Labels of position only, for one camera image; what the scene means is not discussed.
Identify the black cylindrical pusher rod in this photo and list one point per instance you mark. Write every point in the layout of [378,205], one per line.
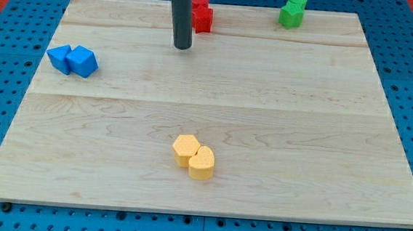
[182,23]

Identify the green star block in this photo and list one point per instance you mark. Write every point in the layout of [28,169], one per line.
[290,16]

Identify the red star block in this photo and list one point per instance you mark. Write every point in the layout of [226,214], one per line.
[202,18]

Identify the red cylinder block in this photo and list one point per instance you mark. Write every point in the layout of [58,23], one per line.
[199,3]

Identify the blue cube block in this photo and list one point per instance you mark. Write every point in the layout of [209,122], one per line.
[82,61]

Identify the blue triangle block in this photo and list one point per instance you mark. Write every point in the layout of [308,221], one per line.
[57,57]

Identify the yellow hexagon block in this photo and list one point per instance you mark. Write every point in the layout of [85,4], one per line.
[185,147]

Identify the yellow heart block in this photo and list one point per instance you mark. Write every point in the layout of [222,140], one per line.
[201,165]

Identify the light wooden board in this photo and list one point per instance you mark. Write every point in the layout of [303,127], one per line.
[297,120]

